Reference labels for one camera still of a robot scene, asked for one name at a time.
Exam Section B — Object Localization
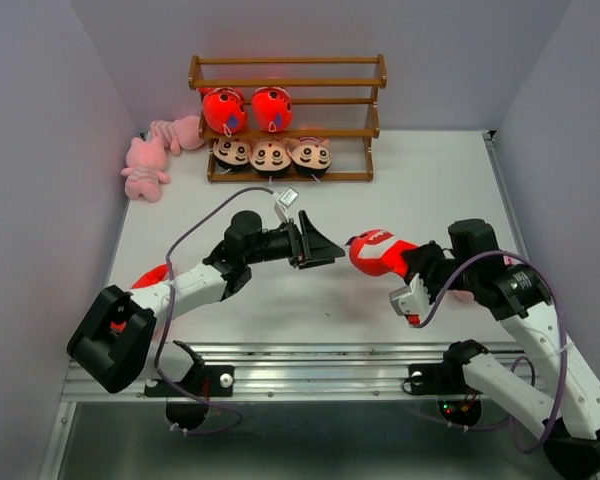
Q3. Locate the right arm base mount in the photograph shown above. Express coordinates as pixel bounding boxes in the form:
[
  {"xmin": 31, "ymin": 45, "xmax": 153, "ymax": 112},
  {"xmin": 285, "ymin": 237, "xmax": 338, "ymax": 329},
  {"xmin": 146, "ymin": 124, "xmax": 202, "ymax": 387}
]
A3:
[{"xmin": 401, "ymin": 362, "xmax": 506, "ymax": 433}]

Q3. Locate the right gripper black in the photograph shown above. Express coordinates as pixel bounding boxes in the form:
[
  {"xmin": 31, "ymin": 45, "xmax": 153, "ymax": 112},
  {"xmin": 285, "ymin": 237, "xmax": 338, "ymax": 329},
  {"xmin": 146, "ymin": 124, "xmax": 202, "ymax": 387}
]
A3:
[{"xmin": 398, "ymin": 239, "xmax": 477, "ymax": 303}]

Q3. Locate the pink striped plush lower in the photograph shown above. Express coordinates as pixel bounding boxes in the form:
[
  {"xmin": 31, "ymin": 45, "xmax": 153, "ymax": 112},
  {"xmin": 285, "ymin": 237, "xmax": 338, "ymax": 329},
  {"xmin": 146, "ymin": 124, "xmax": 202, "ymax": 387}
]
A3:
[{"xmin": 121, "ymin": 137, "xmax": 171, "ymax": 203}]

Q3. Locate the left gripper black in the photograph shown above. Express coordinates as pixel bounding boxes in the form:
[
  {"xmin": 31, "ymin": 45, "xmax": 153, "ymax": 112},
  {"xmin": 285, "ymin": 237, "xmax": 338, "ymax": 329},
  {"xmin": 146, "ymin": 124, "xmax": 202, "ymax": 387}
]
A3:
[{"xmin": 244, "ymin": 211, "xmax": 344, "ymax": 269}]

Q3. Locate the pink striped plush right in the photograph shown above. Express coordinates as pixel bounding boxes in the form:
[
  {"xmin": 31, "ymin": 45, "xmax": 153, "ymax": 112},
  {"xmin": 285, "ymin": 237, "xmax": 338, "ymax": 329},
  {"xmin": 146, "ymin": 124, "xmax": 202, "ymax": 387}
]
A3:
[{"xmin": 452, "ymin": 256, "xmax": 514, "ymax": 302}]

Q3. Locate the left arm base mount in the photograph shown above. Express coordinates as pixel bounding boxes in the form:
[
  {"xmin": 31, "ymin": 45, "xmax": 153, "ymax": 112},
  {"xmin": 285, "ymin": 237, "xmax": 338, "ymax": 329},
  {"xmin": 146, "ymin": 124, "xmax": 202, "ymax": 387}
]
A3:
[{"xmin": 144, "ymin": 341, "xmax": 243, "ymax": 437}]

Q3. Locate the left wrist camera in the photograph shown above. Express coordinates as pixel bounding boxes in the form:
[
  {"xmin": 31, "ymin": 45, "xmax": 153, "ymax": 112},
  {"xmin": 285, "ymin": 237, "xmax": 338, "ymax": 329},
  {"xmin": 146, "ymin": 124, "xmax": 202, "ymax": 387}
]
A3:
[{"xmin": 273, "ymin": 187, "xmax": 299, "ymax": 223}]

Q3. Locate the doll plush orange cap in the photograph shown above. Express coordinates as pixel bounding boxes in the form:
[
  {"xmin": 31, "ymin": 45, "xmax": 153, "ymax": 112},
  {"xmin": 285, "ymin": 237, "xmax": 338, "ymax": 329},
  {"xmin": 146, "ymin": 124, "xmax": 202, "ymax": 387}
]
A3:
[{"xmin": 212, "ymin": 137, "xmax": 252, "ymax": 172}]

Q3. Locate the aluminium mounting rail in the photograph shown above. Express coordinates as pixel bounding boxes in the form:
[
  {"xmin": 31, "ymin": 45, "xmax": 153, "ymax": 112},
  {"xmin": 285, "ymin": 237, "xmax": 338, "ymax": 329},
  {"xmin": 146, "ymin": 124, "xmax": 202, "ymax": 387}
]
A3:
[{"xmin": 59, "ymin": 341, "xmax": 589, "ymax": 401}]

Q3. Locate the red fish plush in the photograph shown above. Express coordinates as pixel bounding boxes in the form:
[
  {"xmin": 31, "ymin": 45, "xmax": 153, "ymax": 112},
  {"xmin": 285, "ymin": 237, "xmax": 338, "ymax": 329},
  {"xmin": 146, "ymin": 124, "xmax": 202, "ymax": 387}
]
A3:
[
  {"xmin": 110, "ymin": 264, "xmax": 168, "ymax": 333},
  {"xmin": 346, "ymin": 229, "xmax": 418, "ymax": 278},
  {"xmin": 251, "ymin": 86, "xmax": 293, "ymax": 133},
  {"xmin": 199, "ymin": 87, "xmax": 248, "ymax": 137}
]

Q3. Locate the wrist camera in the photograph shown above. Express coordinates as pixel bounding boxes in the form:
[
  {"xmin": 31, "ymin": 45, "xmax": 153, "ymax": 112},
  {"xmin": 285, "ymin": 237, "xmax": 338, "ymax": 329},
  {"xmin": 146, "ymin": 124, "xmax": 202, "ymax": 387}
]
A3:
[
  {"xmin": 273, "ymin": 187, "xmax": 299, "ymax": 223},
  {"xmin": 389, "ymin": 274, "xmax": 435, "ymax": 328}
]

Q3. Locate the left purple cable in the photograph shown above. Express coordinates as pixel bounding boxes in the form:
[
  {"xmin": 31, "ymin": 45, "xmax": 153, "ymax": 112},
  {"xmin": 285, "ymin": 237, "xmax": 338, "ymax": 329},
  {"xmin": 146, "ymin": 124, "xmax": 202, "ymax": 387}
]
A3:
[{"xmin": 152, "ymin": 185, "xmax": 244, "ymax": 436}]

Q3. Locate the brown wooden three-tier shelf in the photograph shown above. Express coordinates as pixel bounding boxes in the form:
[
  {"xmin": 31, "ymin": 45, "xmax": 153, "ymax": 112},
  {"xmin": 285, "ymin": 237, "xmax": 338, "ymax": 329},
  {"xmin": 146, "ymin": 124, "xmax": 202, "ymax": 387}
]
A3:
[{"xmin": 188, "ymin": 54, "xmax": 387, "ymax": 183}]

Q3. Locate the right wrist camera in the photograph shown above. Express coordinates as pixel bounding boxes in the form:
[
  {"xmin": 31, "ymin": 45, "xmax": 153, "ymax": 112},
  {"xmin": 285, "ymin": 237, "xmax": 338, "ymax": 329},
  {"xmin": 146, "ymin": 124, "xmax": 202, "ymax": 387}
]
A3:
[{"xmin": 389, "ymin": 274, "xmax": 435, "ymax": 328}]

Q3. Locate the pink striped plush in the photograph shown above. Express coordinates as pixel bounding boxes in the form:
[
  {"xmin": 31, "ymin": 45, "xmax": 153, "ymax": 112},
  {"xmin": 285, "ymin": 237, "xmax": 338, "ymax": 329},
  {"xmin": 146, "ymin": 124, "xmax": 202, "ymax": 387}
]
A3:
[
  {"xmin": 149, "ymin": 115, "xmax": 206, "ymax": 156},
  {"xmin": 452, "ymin": 256, "xmax": 514, "ymax": 302},
  {"xmin": 121, "ymin": 137, "xmax": 171, "ymax": 203}
]

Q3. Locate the pink striped plush upper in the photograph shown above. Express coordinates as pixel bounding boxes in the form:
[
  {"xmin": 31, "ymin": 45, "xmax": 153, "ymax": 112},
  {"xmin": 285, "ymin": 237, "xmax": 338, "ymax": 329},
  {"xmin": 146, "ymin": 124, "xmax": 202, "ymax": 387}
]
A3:
[{"xmin": 149, "ymin": 115, "xmax": 206, "ymax": 156}]

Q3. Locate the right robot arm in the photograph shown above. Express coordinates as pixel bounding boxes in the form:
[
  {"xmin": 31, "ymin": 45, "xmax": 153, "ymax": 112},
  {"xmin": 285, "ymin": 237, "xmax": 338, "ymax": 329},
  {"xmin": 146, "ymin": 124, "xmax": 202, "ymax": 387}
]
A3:
[{"xmin": 390, "ymin": 219, "xmax": 600, "ymax": 479}]

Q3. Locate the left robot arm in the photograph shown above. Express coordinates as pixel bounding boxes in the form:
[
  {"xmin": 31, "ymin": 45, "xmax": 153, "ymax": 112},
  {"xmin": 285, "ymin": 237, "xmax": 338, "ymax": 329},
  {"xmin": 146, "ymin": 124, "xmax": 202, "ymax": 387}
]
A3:
[{"xmin": 67, "ymin": 211, "xmax": 345, "ymax": 394}]

